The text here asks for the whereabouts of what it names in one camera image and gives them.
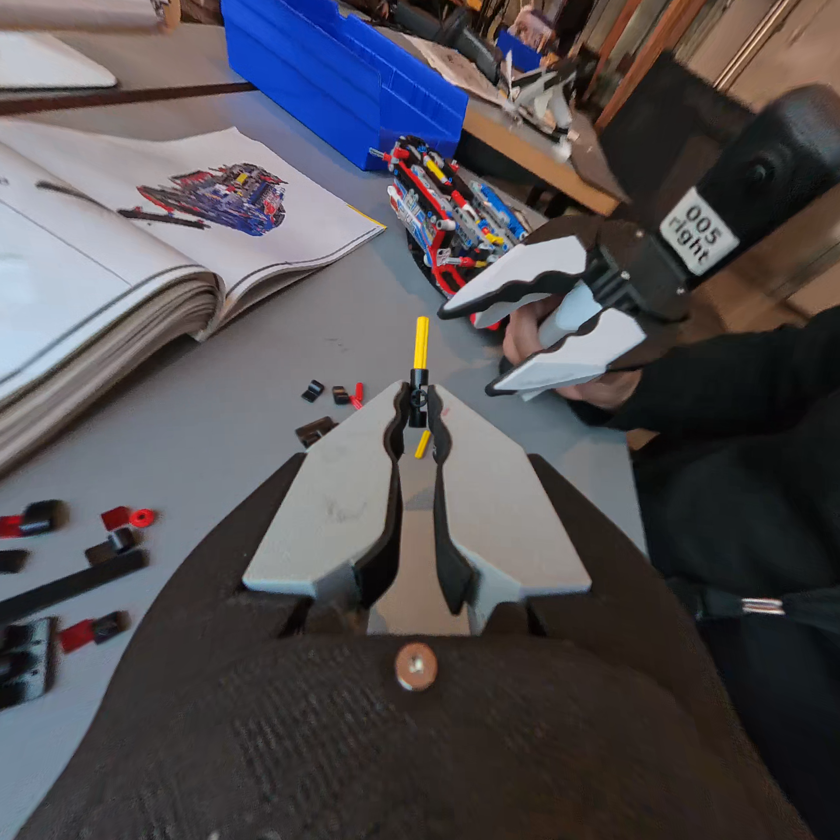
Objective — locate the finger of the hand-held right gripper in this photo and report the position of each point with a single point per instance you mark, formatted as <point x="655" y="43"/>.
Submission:
<point x="577" y="354"/>
<point x="518" y="275"/>

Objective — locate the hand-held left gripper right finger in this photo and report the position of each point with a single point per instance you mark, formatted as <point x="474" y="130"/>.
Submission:
<point x="512" y="518"/>

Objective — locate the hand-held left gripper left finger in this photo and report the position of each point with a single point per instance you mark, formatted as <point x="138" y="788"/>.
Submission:
<point x="321" y="518"/>

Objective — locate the black toy clip plate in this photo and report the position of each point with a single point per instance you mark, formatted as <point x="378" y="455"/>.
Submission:
<point x="315" y="430"/>

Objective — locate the partly built toy car model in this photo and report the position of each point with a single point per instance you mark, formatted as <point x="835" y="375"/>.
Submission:
<point x="446" y="210"/>

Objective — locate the yellow toy axle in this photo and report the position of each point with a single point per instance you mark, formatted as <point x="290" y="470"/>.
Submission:
<point x="420" y="348"/>

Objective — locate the small black toy connector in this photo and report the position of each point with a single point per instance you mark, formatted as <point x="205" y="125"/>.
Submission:
<point x="313" y="390"/>
<point x="341" y="394"/>

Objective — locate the black toy axle connector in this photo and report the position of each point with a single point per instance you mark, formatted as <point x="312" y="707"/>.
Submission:
<point x="418" y="399"/>

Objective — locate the pile of small toy bricks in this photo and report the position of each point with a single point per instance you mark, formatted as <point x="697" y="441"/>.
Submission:
<point x="65" y="584"/>

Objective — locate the instruction booklet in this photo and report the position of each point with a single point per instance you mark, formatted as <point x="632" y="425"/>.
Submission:
<point x="98" y="262"/>

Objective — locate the person's right forearm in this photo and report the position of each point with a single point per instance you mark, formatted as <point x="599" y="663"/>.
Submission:
<point x="735" y="380"/>

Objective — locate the person's right hand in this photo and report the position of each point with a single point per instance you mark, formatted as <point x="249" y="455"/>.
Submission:
<point x="522" y="334"/>

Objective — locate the person's lap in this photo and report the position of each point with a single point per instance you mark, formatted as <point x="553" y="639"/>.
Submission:
<point x="754" y="525"/>

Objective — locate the blue plastic bin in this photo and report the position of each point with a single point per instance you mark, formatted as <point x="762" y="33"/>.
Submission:
<point x="315" y="85"/>

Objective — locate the wooden document stand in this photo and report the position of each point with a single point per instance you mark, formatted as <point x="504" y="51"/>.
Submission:
<point x="46" y="62"/>

